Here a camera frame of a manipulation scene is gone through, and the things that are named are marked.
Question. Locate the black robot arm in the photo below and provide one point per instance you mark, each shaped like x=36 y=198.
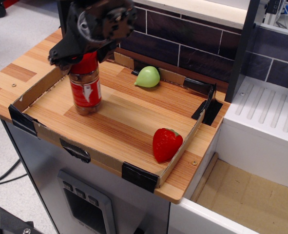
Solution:
x=63 y=7

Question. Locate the grey toy dishwasher panel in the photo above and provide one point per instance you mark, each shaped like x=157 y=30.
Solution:
x=91 y=208

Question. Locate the red-lidded spice bottle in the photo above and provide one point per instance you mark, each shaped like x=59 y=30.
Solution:
x=85 y=85

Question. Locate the green toy pear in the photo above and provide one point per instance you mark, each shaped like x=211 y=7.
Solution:
x=148 y=77

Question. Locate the red toy strawberry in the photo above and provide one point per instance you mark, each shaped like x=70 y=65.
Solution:
x=166 y=143

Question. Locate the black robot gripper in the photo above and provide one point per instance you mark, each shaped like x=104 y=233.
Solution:
x=90 y=28

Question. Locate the white toy sink unit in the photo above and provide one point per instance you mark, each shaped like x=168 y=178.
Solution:
x=242 y=185

